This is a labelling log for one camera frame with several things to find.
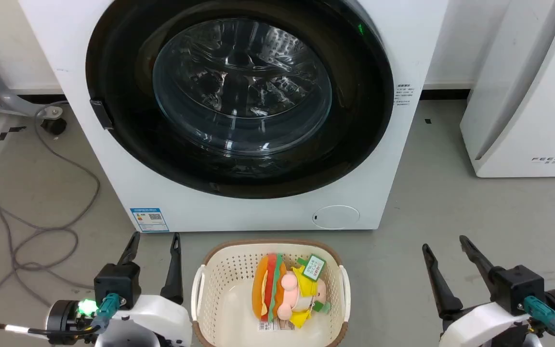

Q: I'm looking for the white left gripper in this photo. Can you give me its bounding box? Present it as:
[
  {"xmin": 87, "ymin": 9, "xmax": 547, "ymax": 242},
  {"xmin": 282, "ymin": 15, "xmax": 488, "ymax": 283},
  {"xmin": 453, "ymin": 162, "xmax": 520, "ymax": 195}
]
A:
[{"xmin": 95, "ymin": 232, "xmax": 193, "ymax": 347}]

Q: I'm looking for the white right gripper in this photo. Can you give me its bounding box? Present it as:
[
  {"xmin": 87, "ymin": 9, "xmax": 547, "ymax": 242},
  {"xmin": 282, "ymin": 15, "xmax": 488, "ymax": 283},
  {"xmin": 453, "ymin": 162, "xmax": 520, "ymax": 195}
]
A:
[{"xmin": 422, "ymin": 236, "xmax": 531, "ymax": 347}]

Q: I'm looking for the white front-load washing machine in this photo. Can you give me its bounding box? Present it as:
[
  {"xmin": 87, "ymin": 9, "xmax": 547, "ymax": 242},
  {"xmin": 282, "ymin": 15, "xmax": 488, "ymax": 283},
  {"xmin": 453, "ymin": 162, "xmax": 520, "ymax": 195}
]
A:
[{"xmin": 17, "ymin": 0, "xmax": 449, "ymax": 233}]

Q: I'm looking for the round black glass washer door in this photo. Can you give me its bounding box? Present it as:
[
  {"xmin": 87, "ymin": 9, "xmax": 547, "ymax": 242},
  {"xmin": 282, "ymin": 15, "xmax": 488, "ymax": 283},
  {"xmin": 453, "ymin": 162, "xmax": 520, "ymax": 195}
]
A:
[{"xmin": 85, "ymin": 0, "xmax": 395, "ymax": 200}]

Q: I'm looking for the blue energy label sticker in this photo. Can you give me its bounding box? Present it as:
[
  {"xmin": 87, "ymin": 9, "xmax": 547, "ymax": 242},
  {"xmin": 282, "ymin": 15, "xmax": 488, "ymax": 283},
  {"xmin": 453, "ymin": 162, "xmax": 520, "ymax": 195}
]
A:
[{"xmin": 130, "ymin": 208, "xmax": 170, "ymax": 233}]

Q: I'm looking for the cream plastic laundry basket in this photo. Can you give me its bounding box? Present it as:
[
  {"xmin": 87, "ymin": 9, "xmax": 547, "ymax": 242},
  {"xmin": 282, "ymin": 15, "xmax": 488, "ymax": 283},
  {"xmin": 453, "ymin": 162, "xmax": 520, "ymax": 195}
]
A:
[{"xmin": 191, "ymin": 240, "xmax": 351, "ymax": 347}]

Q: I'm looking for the burger plush toy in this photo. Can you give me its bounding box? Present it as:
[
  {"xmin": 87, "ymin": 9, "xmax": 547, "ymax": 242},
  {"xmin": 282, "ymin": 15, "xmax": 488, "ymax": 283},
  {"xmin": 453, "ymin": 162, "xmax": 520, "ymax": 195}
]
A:
[{"xmin": 251, "ymin": 254, "xmax": 288, "ymax": 322}]

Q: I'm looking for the round white filter cover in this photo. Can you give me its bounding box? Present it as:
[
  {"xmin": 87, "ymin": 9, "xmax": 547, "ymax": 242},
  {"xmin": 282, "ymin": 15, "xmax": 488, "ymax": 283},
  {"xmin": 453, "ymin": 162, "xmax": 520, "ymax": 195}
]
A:
[{"xmin": 312, "ymin": 205, "xmax": 361, "ymax": 230}]

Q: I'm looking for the pink doll in yellow clothes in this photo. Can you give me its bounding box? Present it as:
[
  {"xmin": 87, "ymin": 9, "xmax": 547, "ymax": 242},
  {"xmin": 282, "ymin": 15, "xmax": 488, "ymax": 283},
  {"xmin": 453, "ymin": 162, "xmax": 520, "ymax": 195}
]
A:
[{"xmin": 277, "ymin": 265, "xmax": 331, "ymax": 329}]

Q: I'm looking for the green paper tag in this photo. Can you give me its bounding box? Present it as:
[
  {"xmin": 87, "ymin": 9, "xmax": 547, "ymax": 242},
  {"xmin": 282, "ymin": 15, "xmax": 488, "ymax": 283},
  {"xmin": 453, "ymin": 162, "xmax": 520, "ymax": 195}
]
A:
[{"xmin": 302, "ymin": 254, "xmax": 327, "ymax": 281}]

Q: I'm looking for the black caster wheel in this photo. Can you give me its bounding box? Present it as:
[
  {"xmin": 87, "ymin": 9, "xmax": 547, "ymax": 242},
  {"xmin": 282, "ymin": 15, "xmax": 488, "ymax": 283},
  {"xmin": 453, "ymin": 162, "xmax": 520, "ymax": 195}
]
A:
[{"xmin": 40, "ymin": 117, "xmax": 68, "ymax": 136}]

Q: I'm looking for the small printed text sticker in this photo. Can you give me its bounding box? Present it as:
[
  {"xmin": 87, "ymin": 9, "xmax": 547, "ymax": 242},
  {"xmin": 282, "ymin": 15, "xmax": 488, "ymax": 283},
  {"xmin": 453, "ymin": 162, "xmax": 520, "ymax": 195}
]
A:
[{"xmin": 396, "ymin": 83, "xmax": 413, "ymax": 107}]

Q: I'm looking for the white floor appliance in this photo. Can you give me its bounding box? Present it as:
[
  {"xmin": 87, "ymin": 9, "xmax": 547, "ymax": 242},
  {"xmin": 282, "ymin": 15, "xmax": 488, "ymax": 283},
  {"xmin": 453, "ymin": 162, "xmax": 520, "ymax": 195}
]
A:
[{"xmin": 460, "ymin": 0, "xmax": 555, "ymax": 178}]

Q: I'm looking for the grey metal furniture leg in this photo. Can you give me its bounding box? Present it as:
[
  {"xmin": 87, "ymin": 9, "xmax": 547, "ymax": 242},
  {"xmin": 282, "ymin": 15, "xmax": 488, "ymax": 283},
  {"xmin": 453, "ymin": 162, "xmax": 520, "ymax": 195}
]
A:
[{"xmin": 0, "ymin": 52, "xmax": 64, "ymax": 119}]

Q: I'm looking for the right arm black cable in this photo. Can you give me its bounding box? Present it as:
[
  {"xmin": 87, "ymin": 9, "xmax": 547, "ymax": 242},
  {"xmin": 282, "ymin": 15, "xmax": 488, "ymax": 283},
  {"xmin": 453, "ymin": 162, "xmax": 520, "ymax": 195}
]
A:
[{"xmin": 523, "ymin": 296, "xmax": 555, "ymax": 347}]

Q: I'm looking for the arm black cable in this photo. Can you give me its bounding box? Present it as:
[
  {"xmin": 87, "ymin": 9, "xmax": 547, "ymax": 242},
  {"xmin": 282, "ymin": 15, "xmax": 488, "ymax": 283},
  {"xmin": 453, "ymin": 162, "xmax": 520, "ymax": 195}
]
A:
[
  {"xmin": 523, "ymin": 296, "xmax": 555, "ymax": 347},
  {"xmin": 0, "ymin": 293, "xmax": 121, "ymax": 339}
]

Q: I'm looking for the grey floor cable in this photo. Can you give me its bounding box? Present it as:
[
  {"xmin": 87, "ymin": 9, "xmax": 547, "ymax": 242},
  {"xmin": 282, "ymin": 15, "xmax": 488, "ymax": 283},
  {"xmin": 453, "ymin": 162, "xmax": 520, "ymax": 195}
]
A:
[{"xmin": 0, "ymin": 101, "xmax": 101, "ymax": 333}]

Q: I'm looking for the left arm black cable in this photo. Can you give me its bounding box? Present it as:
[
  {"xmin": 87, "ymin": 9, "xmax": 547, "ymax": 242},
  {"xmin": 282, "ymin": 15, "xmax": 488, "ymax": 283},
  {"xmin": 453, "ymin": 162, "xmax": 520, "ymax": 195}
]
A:
[{"xmin": 0, "ymin": 293, "xmax": 121, "ymax": 339}]

